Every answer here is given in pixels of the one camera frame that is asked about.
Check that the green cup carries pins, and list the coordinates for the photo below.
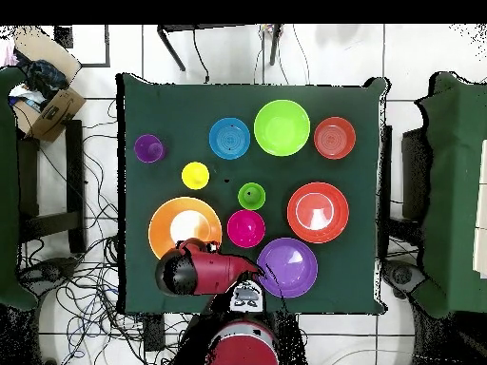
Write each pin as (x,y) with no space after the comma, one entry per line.
(251,196)

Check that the pink bowl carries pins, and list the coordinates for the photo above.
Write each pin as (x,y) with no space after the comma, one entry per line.
(246,229)

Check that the yellow cup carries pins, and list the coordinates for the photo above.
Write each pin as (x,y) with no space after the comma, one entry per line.
(195,175)

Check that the large orange bowl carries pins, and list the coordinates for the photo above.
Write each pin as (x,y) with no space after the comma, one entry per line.
(163,228)

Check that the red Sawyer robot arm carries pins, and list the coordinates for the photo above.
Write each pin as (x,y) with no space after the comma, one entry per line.
(213,270)

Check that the blue bowl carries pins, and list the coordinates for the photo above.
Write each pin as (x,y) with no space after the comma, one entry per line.
(229,138)

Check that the wide red bowl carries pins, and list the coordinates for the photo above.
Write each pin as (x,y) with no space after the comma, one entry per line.
(317,213)

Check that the green bowl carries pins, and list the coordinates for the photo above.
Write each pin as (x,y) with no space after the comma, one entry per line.
(282,127)

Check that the purple bowl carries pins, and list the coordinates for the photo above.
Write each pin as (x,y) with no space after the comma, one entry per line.
(293,270)

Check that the dark green table cloth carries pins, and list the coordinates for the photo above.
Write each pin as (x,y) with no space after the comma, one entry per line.
(190,106)

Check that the small orange bowl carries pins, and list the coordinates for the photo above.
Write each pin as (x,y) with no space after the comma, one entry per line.
(335,137)

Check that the purple cup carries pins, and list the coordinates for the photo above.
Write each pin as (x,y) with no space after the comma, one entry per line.
(146,147)

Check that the black bench stand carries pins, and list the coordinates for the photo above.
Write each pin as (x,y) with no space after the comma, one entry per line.
(74,182)

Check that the black chair base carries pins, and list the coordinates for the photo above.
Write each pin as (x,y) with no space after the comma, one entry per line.
(403,275)
(49,272)

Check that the green covered table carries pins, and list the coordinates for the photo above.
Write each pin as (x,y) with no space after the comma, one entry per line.
(9,190)
(449,190)

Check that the cardboard box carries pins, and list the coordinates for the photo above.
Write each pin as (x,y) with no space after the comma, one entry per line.
(57,110)

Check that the black metal table frame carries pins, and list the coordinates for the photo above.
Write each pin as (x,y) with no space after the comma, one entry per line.
(171,47)

